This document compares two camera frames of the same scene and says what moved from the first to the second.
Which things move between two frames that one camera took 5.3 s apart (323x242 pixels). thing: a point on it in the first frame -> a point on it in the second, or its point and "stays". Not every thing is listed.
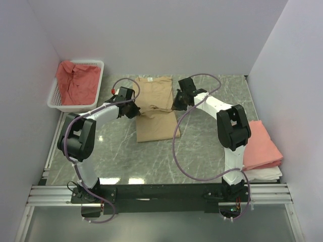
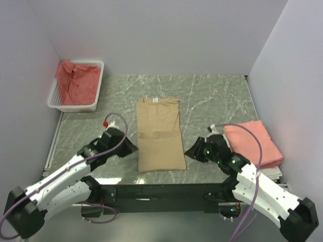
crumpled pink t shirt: (78, 84) stays
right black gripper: (176, 106) -> (194, 152)
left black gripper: (136, 112) -> (129, 147)
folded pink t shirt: (260, 151) stays
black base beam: (156, 198) stays
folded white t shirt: (266, 174) stays
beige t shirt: (154, 96) -> (160, 144)
